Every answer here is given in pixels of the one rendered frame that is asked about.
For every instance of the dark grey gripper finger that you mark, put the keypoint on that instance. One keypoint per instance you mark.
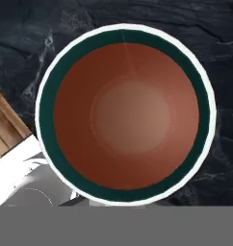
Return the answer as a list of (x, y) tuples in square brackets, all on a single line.
[(75, 201)]

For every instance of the brown bowl with green rim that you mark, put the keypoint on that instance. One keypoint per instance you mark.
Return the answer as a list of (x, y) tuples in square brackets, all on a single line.
[(131, 118)]

